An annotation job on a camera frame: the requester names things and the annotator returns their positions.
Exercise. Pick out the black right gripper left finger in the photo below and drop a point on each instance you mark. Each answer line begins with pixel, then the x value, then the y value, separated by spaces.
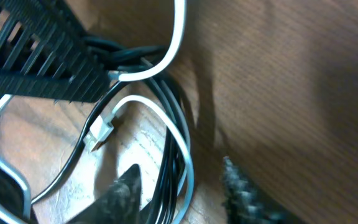
pixel 119 205

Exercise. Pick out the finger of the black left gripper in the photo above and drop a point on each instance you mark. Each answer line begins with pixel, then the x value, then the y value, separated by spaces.
pixel 43 53

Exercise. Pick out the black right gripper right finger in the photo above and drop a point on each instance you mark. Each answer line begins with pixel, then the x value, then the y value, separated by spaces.
pixel 246 203

